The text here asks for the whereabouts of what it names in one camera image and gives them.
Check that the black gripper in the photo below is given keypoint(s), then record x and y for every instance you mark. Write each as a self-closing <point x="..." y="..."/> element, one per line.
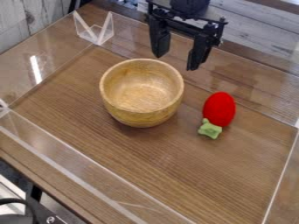
<point x="188" y="16"/>

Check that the clear acrylic table guard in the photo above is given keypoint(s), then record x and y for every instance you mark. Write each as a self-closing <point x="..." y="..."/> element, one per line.
<point x="159" y="175"/>

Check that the light wooden bowl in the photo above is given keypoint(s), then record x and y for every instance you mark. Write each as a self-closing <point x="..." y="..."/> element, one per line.
<point x="142" y="92"/>

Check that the black table leg mount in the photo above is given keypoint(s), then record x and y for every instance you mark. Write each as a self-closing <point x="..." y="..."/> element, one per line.
<point x="24" y="210"/>

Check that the clear acrylic corner bracket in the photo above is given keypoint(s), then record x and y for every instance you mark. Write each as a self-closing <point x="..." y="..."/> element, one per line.
<point x="95" y="34"/>

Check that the red felt strawberry toy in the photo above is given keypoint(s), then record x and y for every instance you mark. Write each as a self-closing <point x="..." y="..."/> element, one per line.
<point x="218" y="113"/>

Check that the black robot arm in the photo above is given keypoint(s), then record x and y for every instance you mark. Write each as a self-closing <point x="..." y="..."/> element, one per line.
<point x="187" y="17"/>

